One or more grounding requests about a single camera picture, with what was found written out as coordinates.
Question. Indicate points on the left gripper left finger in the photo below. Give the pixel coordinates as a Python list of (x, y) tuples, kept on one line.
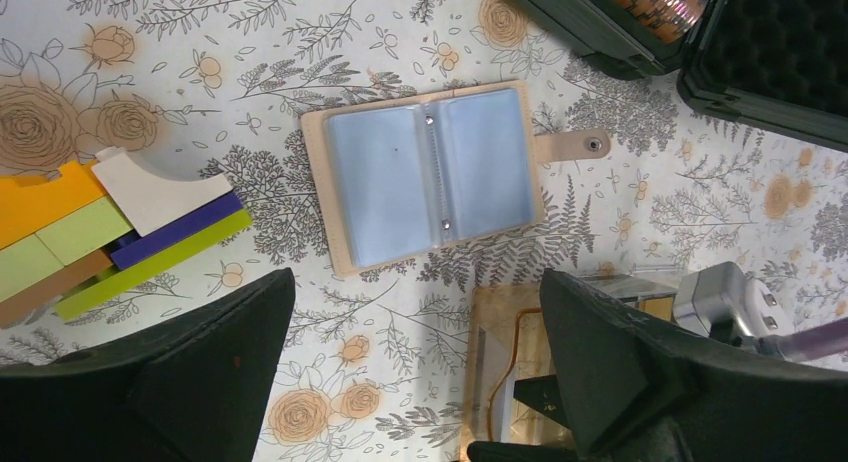
[(192, 388)]

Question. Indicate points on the amber transparent card holder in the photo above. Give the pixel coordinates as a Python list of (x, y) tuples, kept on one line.
[(507, 342)]

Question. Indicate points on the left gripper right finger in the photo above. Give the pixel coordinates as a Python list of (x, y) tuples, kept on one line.
[(634, 387)]

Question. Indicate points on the colourful sticky note stack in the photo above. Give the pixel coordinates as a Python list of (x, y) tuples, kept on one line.
[(104, 228)]

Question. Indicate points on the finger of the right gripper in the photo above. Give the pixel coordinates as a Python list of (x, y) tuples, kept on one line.
[(542, 394)]

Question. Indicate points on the clear transparent card holder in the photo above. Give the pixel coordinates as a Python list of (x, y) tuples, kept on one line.
[(648, 288)]

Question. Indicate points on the black poker chip case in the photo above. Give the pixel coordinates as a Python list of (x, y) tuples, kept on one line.
[(776, 65)]

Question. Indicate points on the silver magnetic stripe cards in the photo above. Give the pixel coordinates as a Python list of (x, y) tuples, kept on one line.
[(492, 402)]

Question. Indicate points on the floral patterned table mat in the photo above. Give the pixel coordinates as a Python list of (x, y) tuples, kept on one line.
[(374, 365)]

